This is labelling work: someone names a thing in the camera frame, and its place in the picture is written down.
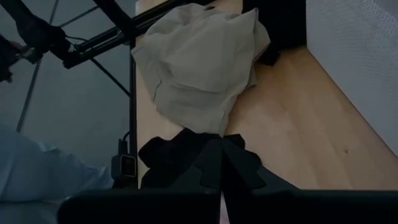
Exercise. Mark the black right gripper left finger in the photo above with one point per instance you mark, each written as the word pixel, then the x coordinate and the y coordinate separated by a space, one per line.
pixel 211 177

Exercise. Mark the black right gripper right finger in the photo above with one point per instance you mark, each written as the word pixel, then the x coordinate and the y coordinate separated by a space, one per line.
pixel 239 174

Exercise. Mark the black garment with printed waistband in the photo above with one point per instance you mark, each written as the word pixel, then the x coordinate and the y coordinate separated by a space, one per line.
pixel 168 155

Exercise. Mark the large black garment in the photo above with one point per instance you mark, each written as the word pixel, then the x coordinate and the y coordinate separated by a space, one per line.
pixel 280 25

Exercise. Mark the white plastic bin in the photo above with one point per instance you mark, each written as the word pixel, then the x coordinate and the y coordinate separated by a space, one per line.
pixel 357 62

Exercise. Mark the beige garment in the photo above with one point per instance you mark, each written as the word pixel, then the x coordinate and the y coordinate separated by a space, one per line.
pixel 199 68

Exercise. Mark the light blue fabric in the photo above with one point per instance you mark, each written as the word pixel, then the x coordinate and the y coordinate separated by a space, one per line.
pixel 46 168

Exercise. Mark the black table-level camera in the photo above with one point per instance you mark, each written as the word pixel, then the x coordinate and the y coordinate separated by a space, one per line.
pixel 124 166

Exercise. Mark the black metal table frame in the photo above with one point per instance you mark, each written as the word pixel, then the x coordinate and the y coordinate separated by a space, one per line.
pixel 133 93

